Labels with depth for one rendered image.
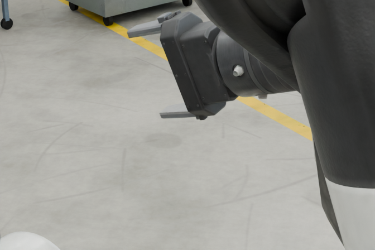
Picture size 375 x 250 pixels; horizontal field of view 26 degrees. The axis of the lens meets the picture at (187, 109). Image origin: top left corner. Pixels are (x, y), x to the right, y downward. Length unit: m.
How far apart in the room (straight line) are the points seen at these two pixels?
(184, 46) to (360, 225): 0.65
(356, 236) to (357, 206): 0.01
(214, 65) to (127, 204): 2.55
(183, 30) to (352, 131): 0.67
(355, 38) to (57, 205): 3.21
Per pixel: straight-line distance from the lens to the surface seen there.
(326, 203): 0.49
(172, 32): 0.90
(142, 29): 0.94
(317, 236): 3.23
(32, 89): 4.54
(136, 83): 4.53
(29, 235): 0.45
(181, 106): 0.97
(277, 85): 0.83
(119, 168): 3.66
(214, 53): 0.87
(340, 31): 0.23
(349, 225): 0.26
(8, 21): 5.49
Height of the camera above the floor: 1.77
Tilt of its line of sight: 25 degrees down
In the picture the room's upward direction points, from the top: straight up
